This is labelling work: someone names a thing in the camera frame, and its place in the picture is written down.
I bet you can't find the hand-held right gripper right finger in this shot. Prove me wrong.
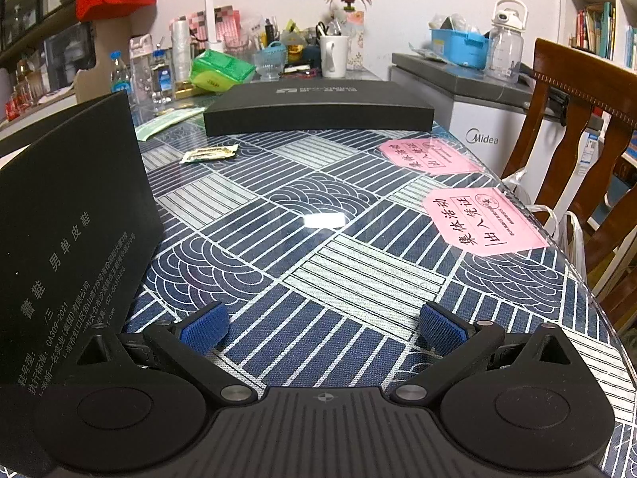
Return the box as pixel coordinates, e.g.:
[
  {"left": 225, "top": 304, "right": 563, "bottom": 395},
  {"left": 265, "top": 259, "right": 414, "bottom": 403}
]
[{"left": 391, "top": 301, "right": 573, "bottom": 404}]

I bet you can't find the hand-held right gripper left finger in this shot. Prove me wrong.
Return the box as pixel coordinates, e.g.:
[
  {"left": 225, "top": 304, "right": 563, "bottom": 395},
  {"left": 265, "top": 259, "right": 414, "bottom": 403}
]
[{"left": 74, "top": 301, "right": 254, "bottom": 406}]

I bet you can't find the black shoe box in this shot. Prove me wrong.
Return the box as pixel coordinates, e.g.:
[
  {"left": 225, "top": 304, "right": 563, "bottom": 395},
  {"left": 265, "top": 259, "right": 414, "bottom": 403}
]
[{"left": 0, "top": 90, "right": 165, "bottom": 394}]

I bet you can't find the black box lid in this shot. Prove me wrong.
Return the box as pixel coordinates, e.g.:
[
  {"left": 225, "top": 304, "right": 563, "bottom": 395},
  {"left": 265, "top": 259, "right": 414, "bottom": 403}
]
[{"left": 203, "top": 81, "right": 436, "bottom": 136}]

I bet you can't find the patterned cloth desktop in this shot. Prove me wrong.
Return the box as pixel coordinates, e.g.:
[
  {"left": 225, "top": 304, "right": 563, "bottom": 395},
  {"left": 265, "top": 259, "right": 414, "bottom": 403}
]
[{"left": 119, "top": 67, "right": 637, "bottom": 478}]

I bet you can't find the pink paper card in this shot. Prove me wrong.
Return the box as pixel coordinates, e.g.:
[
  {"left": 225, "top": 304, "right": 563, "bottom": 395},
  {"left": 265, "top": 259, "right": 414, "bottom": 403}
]
[
  {"left": 374, "top": 138, "right": 481, "bottom": 176},
  {"left": 423, "top": 188, "right": 548, "bottom": 258}
]

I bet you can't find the pale yellow sachet strip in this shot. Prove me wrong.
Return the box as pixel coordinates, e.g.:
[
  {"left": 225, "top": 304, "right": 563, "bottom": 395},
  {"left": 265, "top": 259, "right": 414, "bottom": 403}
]
[{"left": 182, "top": 144, "right": 238, "bottom": 163}]

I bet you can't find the green face mask packet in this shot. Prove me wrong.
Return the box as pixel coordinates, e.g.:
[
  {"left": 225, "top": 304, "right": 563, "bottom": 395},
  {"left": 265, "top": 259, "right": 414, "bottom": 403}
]
[{"left": 135, "top": 112, "right": 192, "bottom": 141}]

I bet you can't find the white chest freezer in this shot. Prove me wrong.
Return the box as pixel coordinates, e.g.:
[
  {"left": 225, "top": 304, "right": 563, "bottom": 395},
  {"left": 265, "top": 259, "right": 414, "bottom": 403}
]
[{"left": 391, "top": 51, "right": 535, "bottom": 180}]

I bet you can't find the brown wooden chair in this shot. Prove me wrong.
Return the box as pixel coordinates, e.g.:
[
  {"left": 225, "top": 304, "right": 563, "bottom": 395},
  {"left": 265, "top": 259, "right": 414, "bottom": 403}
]
[{"left": 500, "top": 37, "right": 637, "bottom": 329}]

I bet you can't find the blue cap water bottle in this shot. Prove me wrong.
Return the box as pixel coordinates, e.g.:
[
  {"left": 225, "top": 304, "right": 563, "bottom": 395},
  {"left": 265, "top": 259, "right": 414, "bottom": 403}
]
[
  {"left": 110, "top": 51, "right": 133, "bottom": 95},
  {"left": 150, "top": 50, "right": 175, "bottom": 105}
]

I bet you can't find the green tissue pack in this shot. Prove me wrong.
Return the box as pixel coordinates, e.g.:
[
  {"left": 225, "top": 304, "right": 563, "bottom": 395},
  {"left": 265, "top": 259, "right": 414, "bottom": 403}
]
[{"left": 190, "top": 50, "right": 257, "bottom": 94}]

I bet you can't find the clear plastic tumbler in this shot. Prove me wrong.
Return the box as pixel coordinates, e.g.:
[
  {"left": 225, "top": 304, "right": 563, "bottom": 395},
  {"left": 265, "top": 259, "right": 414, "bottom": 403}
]
[{"left": 129, "top": 35, "right": 152, "bottom": 110}]

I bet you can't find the clear glass bowl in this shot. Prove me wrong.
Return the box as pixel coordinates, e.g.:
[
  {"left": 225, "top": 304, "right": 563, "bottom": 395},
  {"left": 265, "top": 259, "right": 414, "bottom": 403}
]
[{"left": 251, "top": 52, "right": 284, "bottom": 80}]

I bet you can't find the clear plastic film roll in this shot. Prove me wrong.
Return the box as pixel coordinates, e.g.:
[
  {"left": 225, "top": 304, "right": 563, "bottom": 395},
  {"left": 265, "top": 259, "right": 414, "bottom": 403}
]
[{"left": 169, "top": 17, "right": 195, "bottom": 83}]

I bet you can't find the blue plastic basket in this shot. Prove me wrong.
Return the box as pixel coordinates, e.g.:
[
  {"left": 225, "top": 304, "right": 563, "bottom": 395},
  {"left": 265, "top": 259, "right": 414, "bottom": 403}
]
[{"left": 430, "top": 27, "right": 491, "bottom": 71}]

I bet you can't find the small light blue basket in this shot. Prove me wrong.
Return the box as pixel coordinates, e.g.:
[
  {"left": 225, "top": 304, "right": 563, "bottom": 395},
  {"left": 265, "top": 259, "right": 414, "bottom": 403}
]
[{"left": 262, "top": 41, "right": 288, "bottom": 68}]

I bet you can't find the large clear water bottle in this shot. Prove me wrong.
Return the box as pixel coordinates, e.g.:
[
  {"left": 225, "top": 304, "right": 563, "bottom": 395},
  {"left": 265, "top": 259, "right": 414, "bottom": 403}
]
[{"left": 485, "top": 0, "right": 528, "bottom": 84}]

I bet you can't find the white mug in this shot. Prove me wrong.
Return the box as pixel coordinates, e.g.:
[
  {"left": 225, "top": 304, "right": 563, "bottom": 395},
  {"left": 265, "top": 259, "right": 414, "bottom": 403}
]
[{"left": 320, "top": 35, "right": 349, "bottom": 78}]

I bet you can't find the pink checkered box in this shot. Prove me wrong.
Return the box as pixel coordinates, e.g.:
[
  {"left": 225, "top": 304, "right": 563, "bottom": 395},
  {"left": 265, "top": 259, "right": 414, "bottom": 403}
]
[{"left": 189, "top": 5, "right": 242, "bottom": 43}]

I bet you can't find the red feather flower vase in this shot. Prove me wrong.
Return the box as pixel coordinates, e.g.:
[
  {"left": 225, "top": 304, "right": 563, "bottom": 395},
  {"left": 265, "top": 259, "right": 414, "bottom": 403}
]
[{"left": 325, "top": 0, "right": 377, "bottom": 71}]

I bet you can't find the row of books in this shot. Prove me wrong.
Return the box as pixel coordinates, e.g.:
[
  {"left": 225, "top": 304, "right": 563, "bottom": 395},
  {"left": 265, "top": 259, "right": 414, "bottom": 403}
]
[{"left": 574, "top": 2, "right": 637, "bottom": 71}]

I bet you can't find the white bookshelf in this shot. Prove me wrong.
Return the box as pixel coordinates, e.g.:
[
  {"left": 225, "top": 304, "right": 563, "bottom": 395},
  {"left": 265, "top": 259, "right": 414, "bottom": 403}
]
[{"left": 560, "top": 0, "right": 637, "bottom": 73}]

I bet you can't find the white lamp post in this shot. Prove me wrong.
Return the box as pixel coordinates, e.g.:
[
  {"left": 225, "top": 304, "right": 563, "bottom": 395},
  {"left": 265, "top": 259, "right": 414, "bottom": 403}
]
[{"left": 201, "top": 0, "right": 222, "bottom": 53}]

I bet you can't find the dark wall shelf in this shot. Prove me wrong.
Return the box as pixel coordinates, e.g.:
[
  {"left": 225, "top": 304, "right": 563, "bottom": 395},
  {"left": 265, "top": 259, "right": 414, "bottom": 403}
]
[{"left": 0, "top": 0, "right": 80, "bottom": 125}]

